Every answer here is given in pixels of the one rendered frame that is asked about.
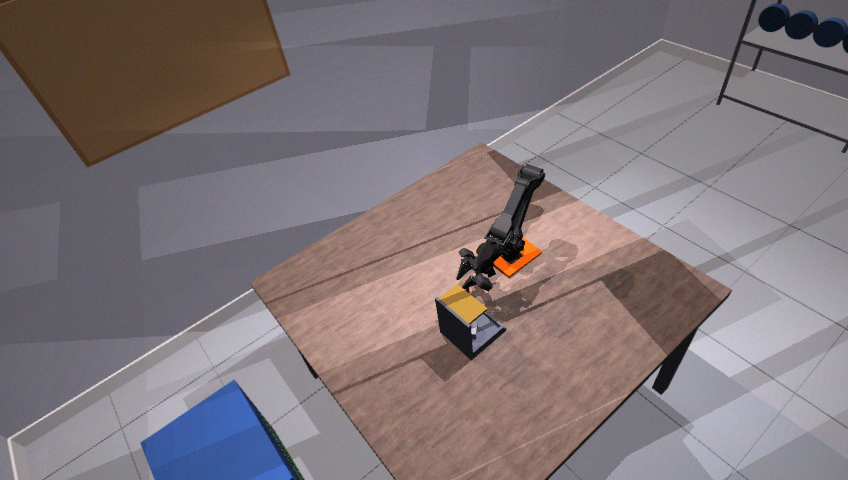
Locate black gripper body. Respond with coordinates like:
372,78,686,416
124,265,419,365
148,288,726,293
459,248,495,292

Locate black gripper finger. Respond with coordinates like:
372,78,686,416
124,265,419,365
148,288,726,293
456,259,472,280
462,275,477,289

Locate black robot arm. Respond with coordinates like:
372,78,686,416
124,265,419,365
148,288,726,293
477,164,545,264

